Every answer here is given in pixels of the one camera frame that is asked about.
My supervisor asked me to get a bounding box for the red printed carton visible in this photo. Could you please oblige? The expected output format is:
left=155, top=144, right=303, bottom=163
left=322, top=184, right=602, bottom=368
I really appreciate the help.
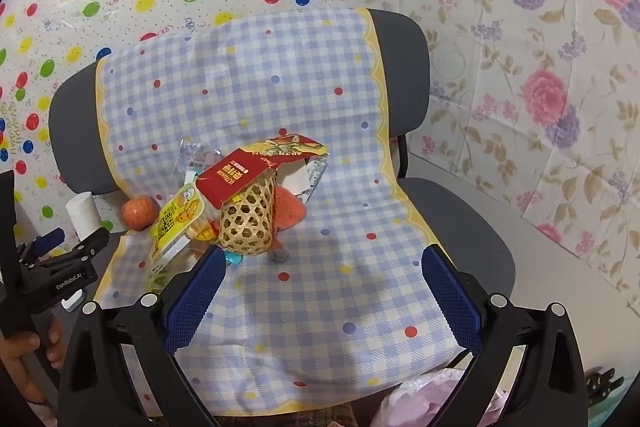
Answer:
left=195, top=134, right=328, bottom=210

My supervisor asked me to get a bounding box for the pink trash bag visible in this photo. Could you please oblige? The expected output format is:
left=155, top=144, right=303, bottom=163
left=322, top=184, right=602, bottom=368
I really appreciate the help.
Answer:
left=372, top=367, right=506, bottom=427

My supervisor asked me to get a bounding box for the orange cloth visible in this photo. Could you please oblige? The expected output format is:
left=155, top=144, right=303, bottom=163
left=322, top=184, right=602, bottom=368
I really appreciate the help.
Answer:
left=272, top=186, right=308, bottom=228

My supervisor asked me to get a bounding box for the white milk carton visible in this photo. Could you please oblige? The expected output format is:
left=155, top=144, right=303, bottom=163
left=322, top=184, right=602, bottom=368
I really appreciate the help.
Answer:
left=287, top=154, right=331, bottom=202

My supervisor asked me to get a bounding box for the red apple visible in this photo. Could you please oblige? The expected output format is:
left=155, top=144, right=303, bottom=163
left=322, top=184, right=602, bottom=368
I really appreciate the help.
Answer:
left=122, top=197, right=161, bottom=232

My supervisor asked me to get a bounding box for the blue checked dotted blanket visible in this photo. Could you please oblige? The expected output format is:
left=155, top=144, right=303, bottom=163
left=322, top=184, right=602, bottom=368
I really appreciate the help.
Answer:
left=92, top=7, right=476, bottom=420

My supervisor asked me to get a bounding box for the grey office chair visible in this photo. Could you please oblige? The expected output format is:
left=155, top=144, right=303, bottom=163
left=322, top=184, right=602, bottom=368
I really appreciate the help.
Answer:
left=48, top=8, right=517, bottom=308

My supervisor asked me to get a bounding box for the yellow snack packet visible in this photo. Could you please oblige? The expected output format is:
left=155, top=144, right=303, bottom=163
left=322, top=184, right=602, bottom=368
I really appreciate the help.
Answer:
left=147, top=183, right=221, bottom=295

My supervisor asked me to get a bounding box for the clear plastic wrapper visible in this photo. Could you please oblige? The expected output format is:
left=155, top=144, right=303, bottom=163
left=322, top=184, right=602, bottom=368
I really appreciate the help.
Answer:
left=177, top=139, right=223, bottom=180

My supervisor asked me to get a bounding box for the white cylinder cup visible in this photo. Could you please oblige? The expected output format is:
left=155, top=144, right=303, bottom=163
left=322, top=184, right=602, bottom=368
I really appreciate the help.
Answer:
left=66, top=192, right=103, bottom=240

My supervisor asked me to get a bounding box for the woven bamboo basket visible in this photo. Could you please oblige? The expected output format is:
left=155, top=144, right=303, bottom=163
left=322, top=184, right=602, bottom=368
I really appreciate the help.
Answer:
left=219, top=172, right=278, bottom=255

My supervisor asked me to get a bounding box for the person's left hand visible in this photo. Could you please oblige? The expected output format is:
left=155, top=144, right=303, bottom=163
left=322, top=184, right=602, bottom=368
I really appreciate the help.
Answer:
left=0, top=317, right=66, bottom=405

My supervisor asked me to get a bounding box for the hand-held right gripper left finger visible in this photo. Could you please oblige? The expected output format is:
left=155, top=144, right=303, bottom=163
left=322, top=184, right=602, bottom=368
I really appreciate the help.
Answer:
left=57, top=246, right=228, bottom=427

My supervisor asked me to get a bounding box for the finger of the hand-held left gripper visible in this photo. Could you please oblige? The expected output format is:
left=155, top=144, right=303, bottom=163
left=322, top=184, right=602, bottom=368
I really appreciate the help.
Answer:
left=62, top=227, right=111, bottom=265
left=31, top=228, right=67, bottom=255

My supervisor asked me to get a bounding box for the floral print plastic sheet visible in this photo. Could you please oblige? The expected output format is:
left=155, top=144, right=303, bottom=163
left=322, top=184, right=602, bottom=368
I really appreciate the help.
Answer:
left=340, top=0, right=640, bottom=308

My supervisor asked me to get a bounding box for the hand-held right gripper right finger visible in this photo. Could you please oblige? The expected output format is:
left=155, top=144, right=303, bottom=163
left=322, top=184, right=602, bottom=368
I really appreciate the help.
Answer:
left=421, top=244, right=588, bottom=427

